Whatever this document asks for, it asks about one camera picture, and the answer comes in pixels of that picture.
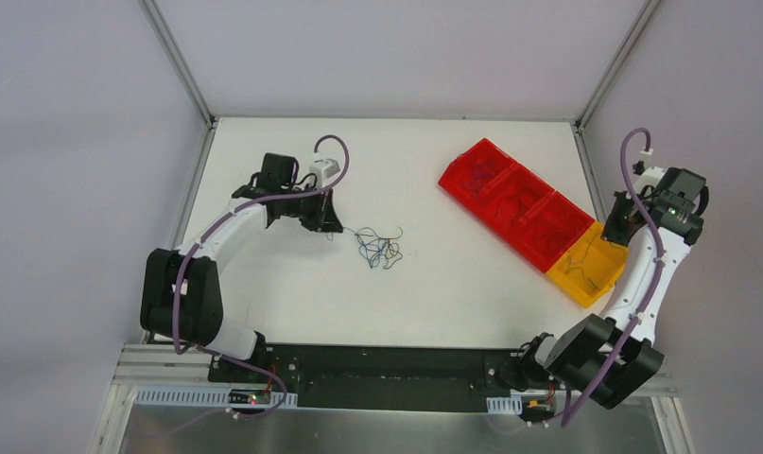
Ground coloured wire bundle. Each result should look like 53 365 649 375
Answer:
343 225 405 271

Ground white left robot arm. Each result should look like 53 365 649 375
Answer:
139 153 343 383

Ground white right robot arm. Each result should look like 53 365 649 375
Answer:
516 166 709 409

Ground yellow plastic bin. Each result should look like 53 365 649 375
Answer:
546 221 629 308

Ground red plastic bin row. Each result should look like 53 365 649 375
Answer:
438 138 594 273

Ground left controller circuit board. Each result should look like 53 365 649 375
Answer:
228 389 271 407

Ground controller circuit board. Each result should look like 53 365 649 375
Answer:
228 389 271 407
522 399 556 420

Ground right controller circuit board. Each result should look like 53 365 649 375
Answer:
522 399 556 420

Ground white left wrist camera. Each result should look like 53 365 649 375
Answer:
308 158 341 188

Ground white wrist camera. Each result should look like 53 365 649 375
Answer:
632 148 666 190
308 158 341 188

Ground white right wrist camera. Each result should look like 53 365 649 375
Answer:
632 148 666 190

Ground wires inside yellow bin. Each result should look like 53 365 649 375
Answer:
565 247 611 296

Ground wires inside red bin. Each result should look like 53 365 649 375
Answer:
462 156 577 252

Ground aluminium frame rail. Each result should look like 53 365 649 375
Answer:
112 344 678 397

